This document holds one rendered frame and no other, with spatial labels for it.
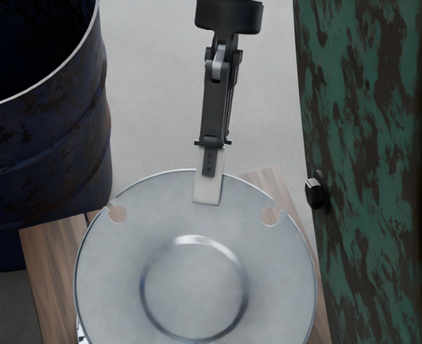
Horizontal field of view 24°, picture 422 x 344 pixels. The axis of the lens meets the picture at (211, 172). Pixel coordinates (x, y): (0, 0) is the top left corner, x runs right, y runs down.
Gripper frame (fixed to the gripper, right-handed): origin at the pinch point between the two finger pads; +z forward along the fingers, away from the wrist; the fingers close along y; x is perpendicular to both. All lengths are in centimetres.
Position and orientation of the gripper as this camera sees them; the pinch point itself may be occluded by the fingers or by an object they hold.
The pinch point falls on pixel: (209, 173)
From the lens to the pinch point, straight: 114.7
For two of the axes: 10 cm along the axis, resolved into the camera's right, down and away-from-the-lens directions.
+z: -1.2, 9.7, 2.1
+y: -1.3, 1.9, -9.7
